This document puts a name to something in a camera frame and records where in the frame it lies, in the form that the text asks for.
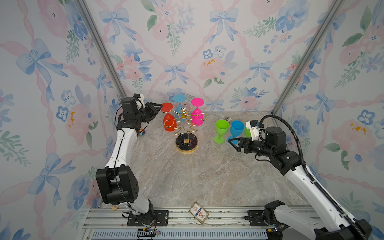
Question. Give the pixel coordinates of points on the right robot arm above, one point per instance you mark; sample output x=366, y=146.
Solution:
x=336, y=223

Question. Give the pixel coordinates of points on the pink wine glass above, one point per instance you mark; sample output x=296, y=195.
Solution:
x=197, y=111

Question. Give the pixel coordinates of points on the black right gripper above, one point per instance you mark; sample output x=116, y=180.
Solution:
x=247, y=143

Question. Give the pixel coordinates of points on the green wine glass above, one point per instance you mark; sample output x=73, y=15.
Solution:
x=247, y=132
x=222, y=127

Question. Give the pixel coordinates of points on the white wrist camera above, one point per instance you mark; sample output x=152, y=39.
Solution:
x=254, y=127
x=139, y=97

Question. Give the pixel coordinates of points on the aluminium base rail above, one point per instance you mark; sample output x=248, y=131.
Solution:
x=223, y=223

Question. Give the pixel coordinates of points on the rainbow flower plush toy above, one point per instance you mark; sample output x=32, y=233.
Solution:
x=143, y=132

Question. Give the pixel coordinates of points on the blue wine glass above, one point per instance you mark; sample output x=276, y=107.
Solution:
x=237, y=128

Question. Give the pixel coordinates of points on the gold wine glass rack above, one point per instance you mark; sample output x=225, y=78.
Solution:
x=184, y=130

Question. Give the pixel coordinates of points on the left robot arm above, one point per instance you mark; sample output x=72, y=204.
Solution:
x=116, y=181

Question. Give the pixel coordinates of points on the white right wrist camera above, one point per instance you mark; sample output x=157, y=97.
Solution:
x=254, y=127

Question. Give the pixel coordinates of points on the teal wine glass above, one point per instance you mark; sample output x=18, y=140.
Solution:
x=179, y=99

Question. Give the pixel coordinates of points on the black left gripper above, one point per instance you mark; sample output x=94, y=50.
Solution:
x=149, y=106

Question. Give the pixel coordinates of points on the red wine glass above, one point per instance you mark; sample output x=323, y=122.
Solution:
x=168, y=117

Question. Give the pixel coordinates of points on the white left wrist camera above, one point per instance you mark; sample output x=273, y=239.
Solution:
x=139, y=97

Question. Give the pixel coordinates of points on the diamond label card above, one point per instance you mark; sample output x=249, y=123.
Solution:
x=199, y=213

